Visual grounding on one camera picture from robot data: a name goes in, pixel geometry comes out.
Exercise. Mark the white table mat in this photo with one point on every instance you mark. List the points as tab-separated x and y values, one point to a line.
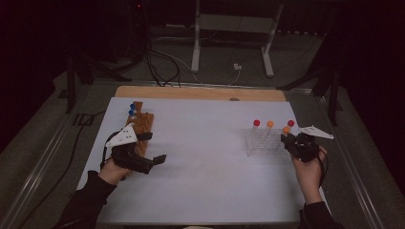
203	143

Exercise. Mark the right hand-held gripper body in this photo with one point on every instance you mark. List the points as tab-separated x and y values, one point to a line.
305	149

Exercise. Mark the person's left hand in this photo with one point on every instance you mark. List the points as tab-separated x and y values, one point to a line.
113	173

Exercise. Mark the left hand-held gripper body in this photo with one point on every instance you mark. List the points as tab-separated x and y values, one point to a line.
122	137

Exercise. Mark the orange-capped test tube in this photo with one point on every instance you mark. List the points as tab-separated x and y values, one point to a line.
270	123
286	129

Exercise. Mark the wooden test tube rack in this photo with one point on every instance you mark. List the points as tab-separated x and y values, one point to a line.
144	122

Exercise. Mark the blue-capped test tube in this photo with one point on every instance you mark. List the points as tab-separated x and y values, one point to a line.
132	106
131	112

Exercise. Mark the person's right hand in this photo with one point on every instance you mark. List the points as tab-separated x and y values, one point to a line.
310	175

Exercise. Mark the black tripod stand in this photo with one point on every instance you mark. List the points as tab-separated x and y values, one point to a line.
333	105
70	95

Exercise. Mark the clear acrylic test tube rack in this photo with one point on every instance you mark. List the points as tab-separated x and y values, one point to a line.
264	143

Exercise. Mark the white metal stand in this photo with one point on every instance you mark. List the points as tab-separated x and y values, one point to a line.
196	47

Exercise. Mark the dark power strip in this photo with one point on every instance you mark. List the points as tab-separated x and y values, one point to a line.
297	32

